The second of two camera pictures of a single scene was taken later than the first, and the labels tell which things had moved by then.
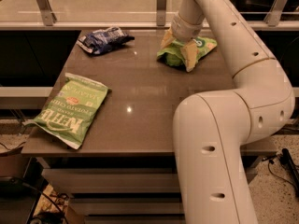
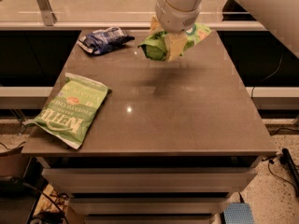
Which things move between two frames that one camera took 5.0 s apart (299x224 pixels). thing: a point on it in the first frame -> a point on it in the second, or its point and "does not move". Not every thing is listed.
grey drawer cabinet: (125, 171) does not move
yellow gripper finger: (167, 39) -> (155, 26)
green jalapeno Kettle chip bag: (69, 113) does not move
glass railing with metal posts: (135, 7) does not move
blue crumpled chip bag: (101, 41) does not move
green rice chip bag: (173, 54) -> (155, 48)
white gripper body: (184, 31) -> (174, 17)
